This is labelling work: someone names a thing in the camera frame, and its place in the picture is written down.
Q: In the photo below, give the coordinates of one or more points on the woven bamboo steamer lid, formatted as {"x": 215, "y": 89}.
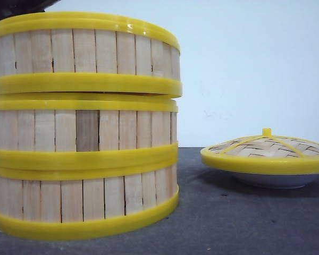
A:
{"x": 264, "y": 154}

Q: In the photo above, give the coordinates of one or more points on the white plate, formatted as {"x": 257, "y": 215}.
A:
{"x": 275, "y": 181}

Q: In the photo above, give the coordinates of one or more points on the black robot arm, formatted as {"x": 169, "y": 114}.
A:
{"x": 9, "y": 8}

